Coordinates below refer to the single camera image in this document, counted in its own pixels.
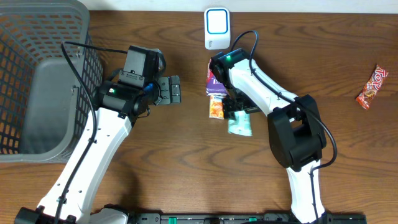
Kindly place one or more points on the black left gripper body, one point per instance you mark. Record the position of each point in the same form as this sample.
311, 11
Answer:
165, 90

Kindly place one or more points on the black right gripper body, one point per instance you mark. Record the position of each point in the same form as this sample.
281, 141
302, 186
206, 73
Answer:
237, 104

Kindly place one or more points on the orange juice carton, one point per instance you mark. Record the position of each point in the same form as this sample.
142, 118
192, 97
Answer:
216, 107

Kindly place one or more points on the purple pink tissue pack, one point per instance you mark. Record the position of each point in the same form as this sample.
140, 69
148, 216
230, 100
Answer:
213, 86

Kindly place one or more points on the teal white snack packet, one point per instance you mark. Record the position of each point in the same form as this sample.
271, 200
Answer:
240, 125

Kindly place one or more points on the red chocolate bar wrapper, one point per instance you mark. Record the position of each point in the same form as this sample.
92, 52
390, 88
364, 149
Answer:
372, 86

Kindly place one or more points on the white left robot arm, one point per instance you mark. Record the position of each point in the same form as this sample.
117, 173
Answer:
71, 198

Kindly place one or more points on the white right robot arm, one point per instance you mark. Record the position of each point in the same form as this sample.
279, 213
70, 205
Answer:
296, 135

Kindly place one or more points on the grey plastic basket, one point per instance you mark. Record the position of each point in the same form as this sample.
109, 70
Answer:
46, 54

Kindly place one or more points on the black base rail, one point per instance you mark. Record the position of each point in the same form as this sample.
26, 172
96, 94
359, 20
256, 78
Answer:
217, 218

